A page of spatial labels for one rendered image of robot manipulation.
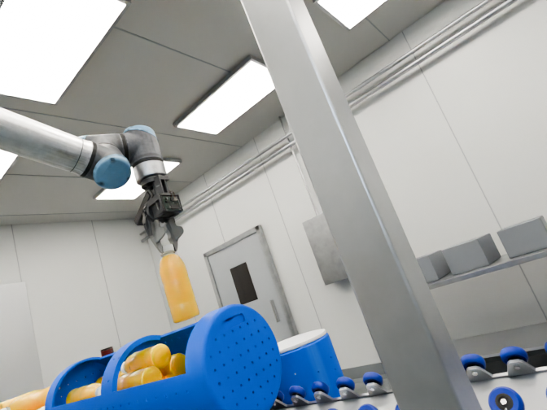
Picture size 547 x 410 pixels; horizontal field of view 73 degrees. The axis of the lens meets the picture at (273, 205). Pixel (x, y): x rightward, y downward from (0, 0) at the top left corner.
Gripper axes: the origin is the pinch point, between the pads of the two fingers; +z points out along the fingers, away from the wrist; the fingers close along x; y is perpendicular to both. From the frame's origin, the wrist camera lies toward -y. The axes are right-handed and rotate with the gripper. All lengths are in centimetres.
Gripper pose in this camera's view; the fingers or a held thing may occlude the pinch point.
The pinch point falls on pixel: (166, 248)
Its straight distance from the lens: 109.8
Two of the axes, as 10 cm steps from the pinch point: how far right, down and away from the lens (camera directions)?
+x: 5.8, 0.0, 8.1
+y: 7.4, -4.0, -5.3
